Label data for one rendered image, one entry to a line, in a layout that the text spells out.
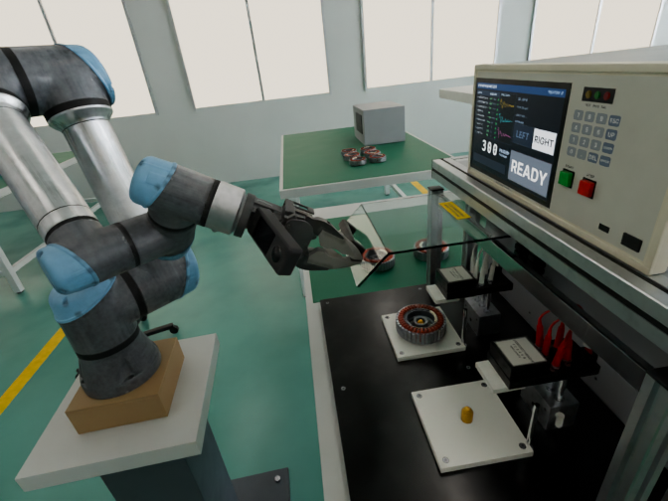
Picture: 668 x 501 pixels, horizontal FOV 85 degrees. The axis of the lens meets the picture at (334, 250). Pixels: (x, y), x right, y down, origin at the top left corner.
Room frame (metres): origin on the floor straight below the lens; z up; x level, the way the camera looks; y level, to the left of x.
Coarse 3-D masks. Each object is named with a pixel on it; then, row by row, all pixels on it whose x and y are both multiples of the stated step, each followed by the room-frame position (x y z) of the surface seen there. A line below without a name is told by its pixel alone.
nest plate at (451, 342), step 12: (384, 324) 0.70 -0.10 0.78; (396, 336) 0.65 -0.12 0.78; (444, 336) 0.63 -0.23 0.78; (456, 336) 0.63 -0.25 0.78; (396, 348) 0.61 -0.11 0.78; (408, 348) 0.61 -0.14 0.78; (420, 348) 0.60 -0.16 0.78; (432, 348) 0.60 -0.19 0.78; (444, 348) 0.59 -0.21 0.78; (456, 348) 0.59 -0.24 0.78
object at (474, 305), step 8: (480, 296) 0.70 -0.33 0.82; (464, 304) 0.70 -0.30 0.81; (472, 304) 0.68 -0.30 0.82; (472, 312) 0.66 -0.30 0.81; (480, 312) 0.65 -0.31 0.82; (488, 312) 0.64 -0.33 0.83; (496, 312) 0.64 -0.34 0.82; (472, 320) 0.66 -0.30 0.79; (480, 320) 0.63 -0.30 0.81; (488, 320) 0.63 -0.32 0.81; (496, 320) 0.63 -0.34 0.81; (472, 328) 0.66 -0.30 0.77; (480, 328) 0.63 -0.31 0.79; (488, 328) 0.63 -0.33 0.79; (496, 328) 0.64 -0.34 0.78
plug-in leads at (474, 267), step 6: (474, 246) 0.70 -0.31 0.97; (480, 252) 0.67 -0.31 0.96; (486, 252) 0.66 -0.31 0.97; (474, 258) 0.69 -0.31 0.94; (486, 258) 0.69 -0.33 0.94; (492, 258) 0.69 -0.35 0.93; (474, 264) 0.67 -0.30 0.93; (486, 264) 0.68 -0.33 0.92; (492, 264) 0.65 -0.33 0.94; (498, 264) 0.69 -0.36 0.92; (474, 270) 0.67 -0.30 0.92; (480, 270) 0.65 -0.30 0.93; (486, 270) 0.68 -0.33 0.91; (492, 270) 0.65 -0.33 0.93; (498, 270) 0.68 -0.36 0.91; (474, 276) 0.67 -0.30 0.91; (480, 276) 0.65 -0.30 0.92; (492, 276) 0.65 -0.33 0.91; (480, 282) 0.65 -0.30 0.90
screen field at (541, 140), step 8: (520, 128) 0.59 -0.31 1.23; (528, 128) 0.56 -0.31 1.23; (536, 128) 0.55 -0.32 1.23; (520, 136) 0.58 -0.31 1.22; (528, 136) 0.56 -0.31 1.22; (536, 136) 0.54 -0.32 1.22; (544, 136) 0.53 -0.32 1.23; (552, 136) 0.51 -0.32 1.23; (520, 144) 0.58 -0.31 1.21; (528, 144) 0.56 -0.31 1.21; (536, 144) 0.54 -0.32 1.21; (544, 144) 0.52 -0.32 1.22; (552, 144) 0.51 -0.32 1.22; (544, 152) 0.52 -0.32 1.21; (552, 152) 0.50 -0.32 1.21
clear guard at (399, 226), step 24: (360, 216) 0.72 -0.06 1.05; (384, 216) 0.68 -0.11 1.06; (408, 216) 0.67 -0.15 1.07; (432, 216) 0.66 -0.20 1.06; (480, 216) 0.63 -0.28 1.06; (360, 240) 0.64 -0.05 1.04; (384, 240) 0.58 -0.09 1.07; (408, 240) 0.57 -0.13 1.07; (432, 240) 0.56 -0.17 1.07; (456, 240) 0.55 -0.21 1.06; (480, 240) 0.54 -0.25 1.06; (360, 264) 0.57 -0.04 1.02
